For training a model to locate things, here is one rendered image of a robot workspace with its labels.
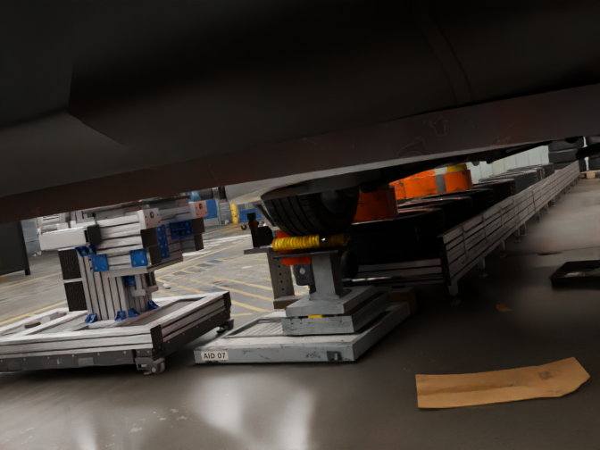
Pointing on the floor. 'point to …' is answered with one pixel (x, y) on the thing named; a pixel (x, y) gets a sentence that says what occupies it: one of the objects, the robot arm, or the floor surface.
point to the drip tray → (575, 272)
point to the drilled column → (279, 276)
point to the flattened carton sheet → (500, 385)
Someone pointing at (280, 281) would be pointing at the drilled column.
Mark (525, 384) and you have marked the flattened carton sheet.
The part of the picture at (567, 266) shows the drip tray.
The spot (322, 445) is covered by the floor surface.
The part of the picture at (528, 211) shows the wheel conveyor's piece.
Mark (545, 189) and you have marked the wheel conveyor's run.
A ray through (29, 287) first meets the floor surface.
